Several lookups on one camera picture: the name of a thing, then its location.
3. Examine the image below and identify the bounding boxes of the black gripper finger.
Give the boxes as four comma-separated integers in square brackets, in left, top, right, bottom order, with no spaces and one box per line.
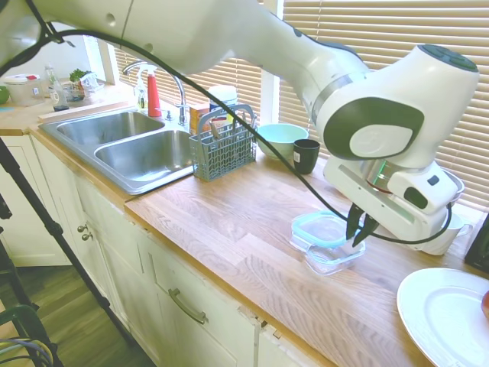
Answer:
[345,204,362,240]
[351,213,380,248]

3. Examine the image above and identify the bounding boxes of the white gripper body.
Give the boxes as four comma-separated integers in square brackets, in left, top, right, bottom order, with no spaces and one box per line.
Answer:
[323,155,452,246]

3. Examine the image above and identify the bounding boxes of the clear lid with teal rim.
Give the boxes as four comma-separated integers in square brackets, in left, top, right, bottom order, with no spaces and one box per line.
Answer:
[290,209,362,249]

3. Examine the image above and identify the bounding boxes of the clear glass food container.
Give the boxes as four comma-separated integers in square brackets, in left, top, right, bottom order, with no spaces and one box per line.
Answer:
[289,229,367,276]

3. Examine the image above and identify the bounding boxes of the ribbed white mug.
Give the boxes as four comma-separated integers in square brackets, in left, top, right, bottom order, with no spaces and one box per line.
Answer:
[419,212,474,256]

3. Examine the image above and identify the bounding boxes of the black cup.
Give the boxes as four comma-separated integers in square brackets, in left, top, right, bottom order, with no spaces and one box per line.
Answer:
[293,138,321,175]

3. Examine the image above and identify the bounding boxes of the black appliance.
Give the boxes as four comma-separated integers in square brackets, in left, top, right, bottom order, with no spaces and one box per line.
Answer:
[464,213,489,274]

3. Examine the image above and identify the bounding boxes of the teal bowl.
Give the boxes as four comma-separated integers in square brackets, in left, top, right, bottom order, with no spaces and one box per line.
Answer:
[255,123,309,161]

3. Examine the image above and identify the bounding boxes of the large white plate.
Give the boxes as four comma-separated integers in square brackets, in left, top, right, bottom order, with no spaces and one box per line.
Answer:
[396,267,489,367]

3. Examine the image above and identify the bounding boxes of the grey plastic cutlery basket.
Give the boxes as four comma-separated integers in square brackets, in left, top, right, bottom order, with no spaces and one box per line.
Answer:
[189,103,257,183]

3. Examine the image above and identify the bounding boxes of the narrow beige window blind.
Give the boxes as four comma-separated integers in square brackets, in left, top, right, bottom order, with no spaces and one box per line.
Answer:
[114,45,263,127]

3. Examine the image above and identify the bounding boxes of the white wipes canister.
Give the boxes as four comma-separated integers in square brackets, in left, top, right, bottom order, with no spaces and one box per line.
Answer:
[208,84,240,119]

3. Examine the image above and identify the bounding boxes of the orange cardboard box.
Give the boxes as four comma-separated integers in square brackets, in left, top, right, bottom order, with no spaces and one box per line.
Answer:
[189,106,213,135]

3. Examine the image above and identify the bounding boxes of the wide beige window blind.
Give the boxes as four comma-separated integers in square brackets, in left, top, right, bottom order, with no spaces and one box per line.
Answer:
[277,0,489,209]

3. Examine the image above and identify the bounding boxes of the chrome faucet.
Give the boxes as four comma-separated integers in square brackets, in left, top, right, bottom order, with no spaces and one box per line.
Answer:
[121,60,190,126]

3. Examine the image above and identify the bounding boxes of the stainless steel double sink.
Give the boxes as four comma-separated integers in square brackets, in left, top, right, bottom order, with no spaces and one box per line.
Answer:
[37,110,198,196]

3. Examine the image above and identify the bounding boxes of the white kitchen cabinet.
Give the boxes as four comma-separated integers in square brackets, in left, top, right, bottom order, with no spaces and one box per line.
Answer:
[0,132,329,367]

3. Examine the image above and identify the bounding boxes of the red spray bottle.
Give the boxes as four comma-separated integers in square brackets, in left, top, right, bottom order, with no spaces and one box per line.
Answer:
[137,63,164,118]

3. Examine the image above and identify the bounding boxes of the clear soap bottle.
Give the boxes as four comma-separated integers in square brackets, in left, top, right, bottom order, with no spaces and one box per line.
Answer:
[134,72,149,114]

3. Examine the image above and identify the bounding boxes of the light wooden strip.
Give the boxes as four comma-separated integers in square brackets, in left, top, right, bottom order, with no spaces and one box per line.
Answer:
[37,101,131,123]

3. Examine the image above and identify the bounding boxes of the bag of green herbs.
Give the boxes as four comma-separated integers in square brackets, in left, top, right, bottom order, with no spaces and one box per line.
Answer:
[68,68,104,102]

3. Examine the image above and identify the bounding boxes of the white plastic tub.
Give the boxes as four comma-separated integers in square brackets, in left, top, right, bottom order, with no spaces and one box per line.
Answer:
[3,74,43,107]

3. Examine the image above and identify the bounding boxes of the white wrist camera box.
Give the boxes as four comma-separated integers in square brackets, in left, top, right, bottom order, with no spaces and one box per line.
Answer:
[388,160,459,215]

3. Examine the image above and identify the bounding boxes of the white window post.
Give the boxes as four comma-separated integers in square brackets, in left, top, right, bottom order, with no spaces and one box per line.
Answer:
[261,0,286,127]

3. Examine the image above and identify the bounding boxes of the metal drawer handle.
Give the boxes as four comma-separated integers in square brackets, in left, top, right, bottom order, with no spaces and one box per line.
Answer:
[167,288,209,326]

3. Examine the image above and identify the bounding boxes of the black camera tripod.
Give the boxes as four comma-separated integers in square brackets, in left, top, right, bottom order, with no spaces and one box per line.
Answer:
[0,137,134,367]

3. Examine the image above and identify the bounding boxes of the green metal frame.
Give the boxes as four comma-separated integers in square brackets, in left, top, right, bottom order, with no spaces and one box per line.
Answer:
[0,304,58,367]

